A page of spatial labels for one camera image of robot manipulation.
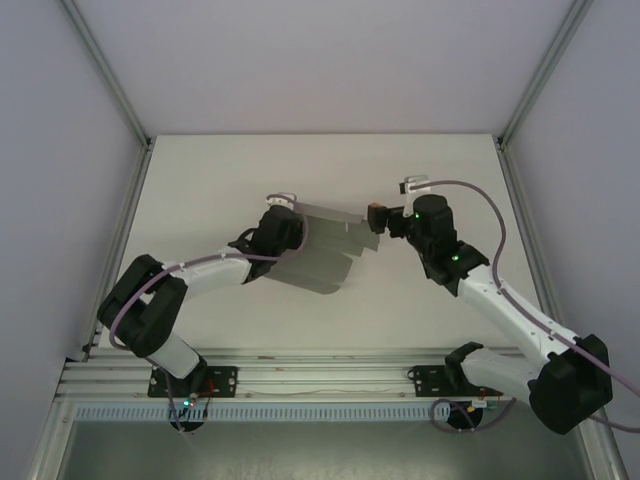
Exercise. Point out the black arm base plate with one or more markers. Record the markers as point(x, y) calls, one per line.
point(425, 382)
point(225, 382)

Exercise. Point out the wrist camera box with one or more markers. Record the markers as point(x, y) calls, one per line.
point(412, 184)
point(281, 199)

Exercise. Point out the aluminium frame post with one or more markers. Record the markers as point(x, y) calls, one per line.
point(107, 75)
point(542, 75)

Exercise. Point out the small connector board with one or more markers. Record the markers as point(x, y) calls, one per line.
point(482, 406)

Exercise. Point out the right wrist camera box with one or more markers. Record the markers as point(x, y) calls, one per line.
point(412, 184)

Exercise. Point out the aluminium table side rail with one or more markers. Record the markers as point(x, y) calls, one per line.
point(530, 235)
point(122, 240)

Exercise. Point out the aluminium mounting rail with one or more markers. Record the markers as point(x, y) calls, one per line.
point(325, 385)

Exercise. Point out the grey metal panel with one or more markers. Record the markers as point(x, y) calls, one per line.
point(325, 452)

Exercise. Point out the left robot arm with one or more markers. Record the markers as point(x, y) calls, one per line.
point(215, 274)

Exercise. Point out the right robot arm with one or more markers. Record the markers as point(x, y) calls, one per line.
point(510, 310)

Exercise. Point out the small LED circuit board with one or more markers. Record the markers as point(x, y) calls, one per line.
point(190, 401)

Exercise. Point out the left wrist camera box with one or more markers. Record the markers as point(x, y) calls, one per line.
point(281, 199)

